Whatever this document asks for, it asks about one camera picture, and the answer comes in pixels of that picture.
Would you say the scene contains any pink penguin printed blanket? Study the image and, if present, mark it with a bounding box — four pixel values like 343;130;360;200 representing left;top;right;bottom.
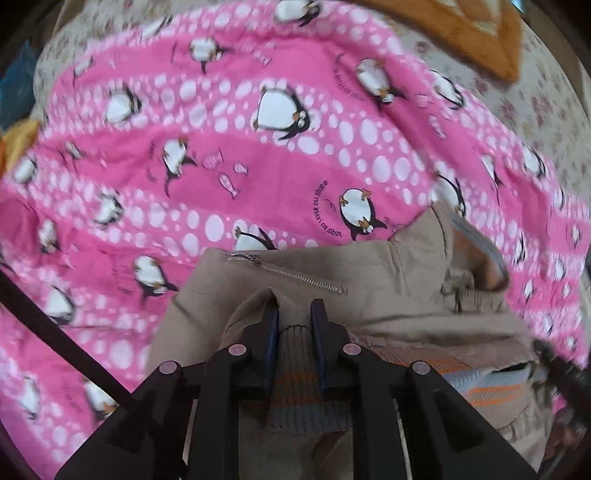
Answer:
0;0;591;480

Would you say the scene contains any black cable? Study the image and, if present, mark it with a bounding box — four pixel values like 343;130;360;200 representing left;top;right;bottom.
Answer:
0;269;139;409

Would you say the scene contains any orange cushion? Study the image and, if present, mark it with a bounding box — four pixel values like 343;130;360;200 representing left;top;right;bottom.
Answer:
355;0;523;85

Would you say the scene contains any blue cloth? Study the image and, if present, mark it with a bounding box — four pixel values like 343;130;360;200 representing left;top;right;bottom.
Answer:
0;41;38;131

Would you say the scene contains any floral bedsheet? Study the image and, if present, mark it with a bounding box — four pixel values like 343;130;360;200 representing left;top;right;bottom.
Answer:
32;0;591;217

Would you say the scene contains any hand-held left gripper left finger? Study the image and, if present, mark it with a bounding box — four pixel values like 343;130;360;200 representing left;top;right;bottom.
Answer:
54;307;280;480

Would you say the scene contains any orange cloth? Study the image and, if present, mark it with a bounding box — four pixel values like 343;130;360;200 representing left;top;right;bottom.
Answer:
0;119;41;178

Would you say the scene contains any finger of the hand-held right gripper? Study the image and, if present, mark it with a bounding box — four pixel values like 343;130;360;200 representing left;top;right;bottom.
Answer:
532;340;591;418

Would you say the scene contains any beige jacket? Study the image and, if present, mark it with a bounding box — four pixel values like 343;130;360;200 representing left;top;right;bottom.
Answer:
147;202;556;480

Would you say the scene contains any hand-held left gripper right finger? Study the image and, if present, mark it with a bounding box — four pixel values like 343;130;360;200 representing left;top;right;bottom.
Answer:
309;298;539;480

